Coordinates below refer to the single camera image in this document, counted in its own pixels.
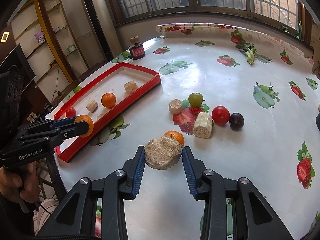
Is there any black cup on table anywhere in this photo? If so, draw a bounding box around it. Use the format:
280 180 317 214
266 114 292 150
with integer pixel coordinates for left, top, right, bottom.
315 113 320 130

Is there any orange mandarin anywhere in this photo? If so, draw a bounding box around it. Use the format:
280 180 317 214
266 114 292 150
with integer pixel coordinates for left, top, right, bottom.
164 130 185 148
74 115 94 138
101 93 117 109

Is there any round beige corn piece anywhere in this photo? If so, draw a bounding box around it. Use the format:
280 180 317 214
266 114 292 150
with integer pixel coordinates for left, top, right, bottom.
144 136 182 170

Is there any purple plush toy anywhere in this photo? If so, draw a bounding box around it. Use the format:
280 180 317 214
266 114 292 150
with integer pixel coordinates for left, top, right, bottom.
34 32 46 44

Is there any black television screen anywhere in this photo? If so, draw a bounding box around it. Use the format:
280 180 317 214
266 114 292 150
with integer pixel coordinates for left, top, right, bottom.
1 44 36 102

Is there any green leafy vegetable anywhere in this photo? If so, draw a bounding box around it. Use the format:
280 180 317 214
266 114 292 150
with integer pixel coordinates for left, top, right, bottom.
235 42 272 65

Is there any left hand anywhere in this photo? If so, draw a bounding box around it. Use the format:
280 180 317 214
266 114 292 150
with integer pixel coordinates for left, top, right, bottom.
1 162 40 203

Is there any green bottle on sill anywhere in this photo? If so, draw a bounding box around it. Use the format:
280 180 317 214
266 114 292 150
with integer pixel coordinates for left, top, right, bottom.
297 21 302 40

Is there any fruit print tablecloth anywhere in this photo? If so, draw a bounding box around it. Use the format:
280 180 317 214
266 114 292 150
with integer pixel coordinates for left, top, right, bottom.
53 23 319 239

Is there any long beige corn piece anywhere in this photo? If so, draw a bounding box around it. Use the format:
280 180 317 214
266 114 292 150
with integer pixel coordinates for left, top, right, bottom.
193 112 213 139

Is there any dark jar with cork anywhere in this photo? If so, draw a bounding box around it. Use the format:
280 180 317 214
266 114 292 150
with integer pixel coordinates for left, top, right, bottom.
129 36 145 60

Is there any small beige corn piece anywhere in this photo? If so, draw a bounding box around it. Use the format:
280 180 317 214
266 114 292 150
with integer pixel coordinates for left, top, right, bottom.
169 99 183 115

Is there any red rimmed white tray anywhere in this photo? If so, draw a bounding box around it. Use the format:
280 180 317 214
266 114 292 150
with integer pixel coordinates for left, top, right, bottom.
53 62 161 162

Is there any red tomato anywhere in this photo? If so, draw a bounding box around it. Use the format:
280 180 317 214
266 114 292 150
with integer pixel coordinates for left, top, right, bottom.
212 106 230 126
65 106 76 118

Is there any green tomato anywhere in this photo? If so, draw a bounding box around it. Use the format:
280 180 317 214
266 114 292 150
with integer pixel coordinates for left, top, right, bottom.
188 92 204 107

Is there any window with metal grille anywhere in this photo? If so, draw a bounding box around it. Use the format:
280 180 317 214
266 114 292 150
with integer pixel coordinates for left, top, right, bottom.
108 0 312 44

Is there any dark purple plum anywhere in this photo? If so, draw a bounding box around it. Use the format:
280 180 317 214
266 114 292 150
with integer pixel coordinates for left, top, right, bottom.
229 113 245 131

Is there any wooden shelf unit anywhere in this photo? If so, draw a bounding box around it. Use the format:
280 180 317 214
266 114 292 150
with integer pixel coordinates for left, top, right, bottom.
10 0 89 101

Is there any standing air conditioner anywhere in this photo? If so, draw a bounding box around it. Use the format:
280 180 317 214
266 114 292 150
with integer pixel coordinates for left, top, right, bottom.
81 0 123 62

